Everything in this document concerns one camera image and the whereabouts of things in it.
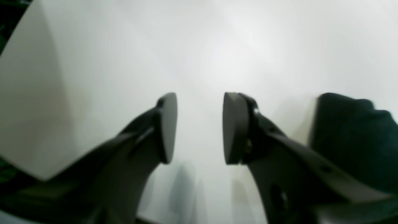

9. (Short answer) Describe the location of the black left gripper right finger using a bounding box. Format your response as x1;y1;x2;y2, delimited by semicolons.
223;92;397;224

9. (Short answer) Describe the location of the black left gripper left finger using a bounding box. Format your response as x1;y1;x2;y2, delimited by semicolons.
1;92;178;224

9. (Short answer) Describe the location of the black long-sleeve t-shirt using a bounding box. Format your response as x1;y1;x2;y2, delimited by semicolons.
310;93;398;194

